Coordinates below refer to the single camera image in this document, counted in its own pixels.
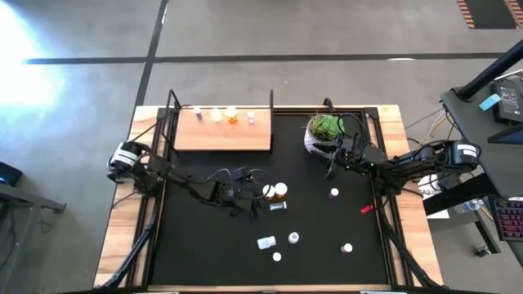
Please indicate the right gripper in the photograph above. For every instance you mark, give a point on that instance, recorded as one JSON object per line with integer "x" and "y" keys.
{"x": 361, "y": 157}

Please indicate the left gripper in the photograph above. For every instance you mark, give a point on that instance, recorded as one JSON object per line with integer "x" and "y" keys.
{"x": 243, "y": 192}

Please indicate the orange pill bottle white cap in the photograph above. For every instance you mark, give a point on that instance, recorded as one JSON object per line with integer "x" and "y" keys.
{"x": 281, "y": 189}
{"x": 269, "y": 191}
{"x": 231, "y": 115}

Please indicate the clear blue vial white pills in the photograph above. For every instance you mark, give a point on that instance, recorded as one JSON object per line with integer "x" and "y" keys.
{"x": 278, "y": 206}

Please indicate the white bottle tan label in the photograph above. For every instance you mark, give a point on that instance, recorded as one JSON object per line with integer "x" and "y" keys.
{"x": 266, "y": 242}

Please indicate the white bottle ribbed cap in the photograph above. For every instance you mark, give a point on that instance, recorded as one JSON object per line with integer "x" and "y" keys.
{"x": 293, "y": 237}

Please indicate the small white plastic bottle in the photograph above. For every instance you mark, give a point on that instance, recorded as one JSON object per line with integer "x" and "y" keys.
{"x": 215, "y": 114}

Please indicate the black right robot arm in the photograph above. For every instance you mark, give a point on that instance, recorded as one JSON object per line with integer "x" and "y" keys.
{"x": 408, "y": 165}

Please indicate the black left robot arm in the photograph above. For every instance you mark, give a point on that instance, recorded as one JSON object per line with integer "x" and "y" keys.
{"x": 180, "y": 179}

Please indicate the succulent in white patterned pot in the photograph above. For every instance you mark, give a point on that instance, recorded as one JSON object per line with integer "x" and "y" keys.
{"x": 323, "y": 126}

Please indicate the small red clip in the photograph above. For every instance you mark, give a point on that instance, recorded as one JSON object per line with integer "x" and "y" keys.
{"x": 367, "y": 209}

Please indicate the black table mat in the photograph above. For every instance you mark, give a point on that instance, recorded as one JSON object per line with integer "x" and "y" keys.
{"x": 229, "y": 265}

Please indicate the white printed paper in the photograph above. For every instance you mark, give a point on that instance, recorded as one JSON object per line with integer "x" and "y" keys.
{"x": 431, "y": 192}

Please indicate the dark grey side desk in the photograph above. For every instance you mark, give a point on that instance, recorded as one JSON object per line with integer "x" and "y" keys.
{"x": 474, "y": 122}

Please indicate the clear plastic water bottle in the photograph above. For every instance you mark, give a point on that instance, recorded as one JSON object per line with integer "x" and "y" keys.
{"x": 470, "y": 205}

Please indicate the teal block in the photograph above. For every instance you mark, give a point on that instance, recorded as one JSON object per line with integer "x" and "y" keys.
{"x": 489, "y": 102}

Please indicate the black chair caster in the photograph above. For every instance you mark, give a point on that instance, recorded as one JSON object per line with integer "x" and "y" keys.
{"x": 482, "y": 250}

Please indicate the black pole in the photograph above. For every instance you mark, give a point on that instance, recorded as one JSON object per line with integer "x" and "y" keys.
{"x": 490, "y": 71}

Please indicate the black power adapter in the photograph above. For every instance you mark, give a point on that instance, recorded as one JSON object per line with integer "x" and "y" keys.
{"x": 510, "y": 102}

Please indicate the backlit black keyboard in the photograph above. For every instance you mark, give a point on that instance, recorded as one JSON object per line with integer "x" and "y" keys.
{"x": 510, "y": 220}

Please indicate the dark floor mat striped edges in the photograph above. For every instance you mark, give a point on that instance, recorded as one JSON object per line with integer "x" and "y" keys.
{"x": 490, "y": 12}

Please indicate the grey side table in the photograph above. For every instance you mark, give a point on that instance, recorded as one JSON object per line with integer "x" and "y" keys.
{"x": 24, "y": 198}

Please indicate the black device blue light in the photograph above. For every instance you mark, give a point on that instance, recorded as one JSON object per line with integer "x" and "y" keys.
{"x": 8, "y": 175}

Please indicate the wooden shelf black frame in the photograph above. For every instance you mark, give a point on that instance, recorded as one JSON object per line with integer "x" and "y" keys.
{"x": 224, "y": 136}

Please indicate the black metal rig frame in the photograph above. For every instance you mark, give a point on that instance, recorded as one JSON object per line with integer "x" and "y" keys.
{"x": 371, "y": 112}

